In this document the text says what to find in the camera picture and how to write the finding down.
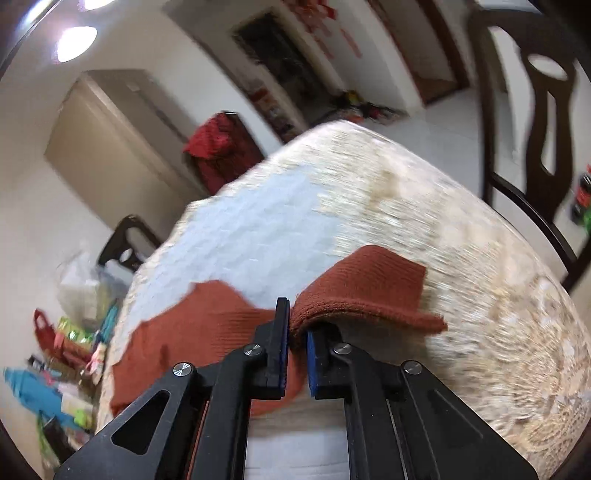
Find teal cloth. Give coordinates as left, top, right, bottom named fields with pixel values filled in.
left=4, top=367, right=61, bottom=416

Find brown wooden door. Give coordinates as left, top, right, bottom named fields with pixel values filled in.
left=369, top=0, right=472, bottom=104

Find teal clothes hangers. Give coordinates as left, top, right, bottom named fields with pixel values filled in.
left=99, top=302, right=121, bottom=342

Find white plastic bag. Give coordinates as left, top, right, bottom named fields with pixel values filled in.
left=58, top=251, right=130, bottom=324

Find red tote bag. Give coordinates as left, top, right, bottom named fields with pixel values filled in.
left=33, top=309, right=61, bottom=352

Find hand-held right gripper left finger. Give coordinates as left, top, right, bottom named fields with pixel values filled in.
left=53, top=298, right=291, bottom=480

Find rust knit sweater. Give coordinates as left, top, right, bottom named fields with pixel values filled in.
left=111, top=244, right=448, bottom=480

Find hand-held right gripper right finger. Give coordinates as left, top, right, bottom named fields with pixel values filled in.
left=305, top=323, right=539, bottom=480

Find dark wooden chair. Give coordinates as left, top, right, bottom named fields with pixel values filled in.
left=97, top=215, right=162, bottom=273
left=466, top=0, right=591, bottom=291

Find red hanging decorations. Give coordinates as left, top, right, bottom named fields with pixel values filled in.
left=286, top=0, right=365, bottom=58

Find shoe rack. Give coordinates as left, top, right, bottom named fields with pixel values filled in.
left=249, top=88, right=301, bottom=139

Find beige cabinet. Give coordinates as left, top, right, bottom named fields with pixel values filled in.
left=44, top=69, right=208, bottom=232

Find blue quilted lace-edged tablecloth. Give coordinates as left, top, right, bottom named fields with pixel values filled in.
left=95, top=120, right=591, bottom=480

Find dark glass door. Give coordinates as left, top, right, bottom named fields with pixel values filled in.
left=231, top=11, right=342, bottom=139

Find green snack packet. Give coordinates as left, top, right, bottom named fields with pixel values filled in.
left=58, top=318, right=95, bottom=356

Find red cloth on chair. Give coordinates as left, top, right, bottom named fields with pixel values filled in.
left=185, top=111, right=265, bottom=195

